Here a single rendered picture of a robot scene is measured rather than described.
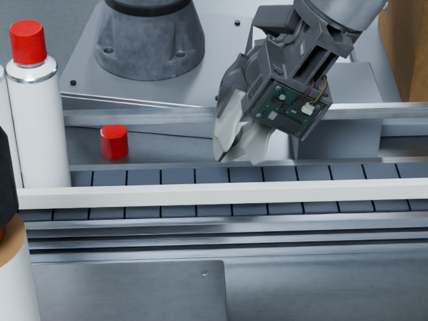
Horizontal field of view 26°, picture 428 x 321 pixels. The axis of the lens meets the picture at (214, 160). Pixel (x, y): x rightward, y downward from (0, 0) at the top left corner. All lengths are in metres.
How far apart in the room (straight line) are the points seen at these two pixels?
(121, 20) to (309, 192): 0.36
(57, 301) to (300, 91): 0.31
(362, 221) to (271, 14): 0.24
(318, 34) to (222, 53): 0.43
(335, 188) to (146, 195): 0.20
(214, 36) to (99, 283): 0.49
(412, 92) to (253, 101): 0.36
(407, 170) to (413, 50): 0.18
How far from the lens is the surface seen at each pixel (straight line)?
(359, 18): 0.86
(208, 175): 1.04
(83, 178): 1.05
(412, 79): 1.19
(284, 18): 0.92
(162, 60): 1.20
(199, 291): 0.91
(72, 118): 1.01
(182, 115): 1.00
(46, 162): 0.98
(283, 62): 0.90
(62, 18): 1.48
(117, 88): 1.20
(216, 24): 1.33
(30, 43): 0.92
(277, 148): 1.17
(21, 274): 0.70
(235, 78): 0.93
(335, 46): 0.86
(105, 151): 1.16
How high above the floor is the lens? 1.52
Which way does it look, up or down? 37 degrees down
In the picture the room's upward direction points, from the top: straight up
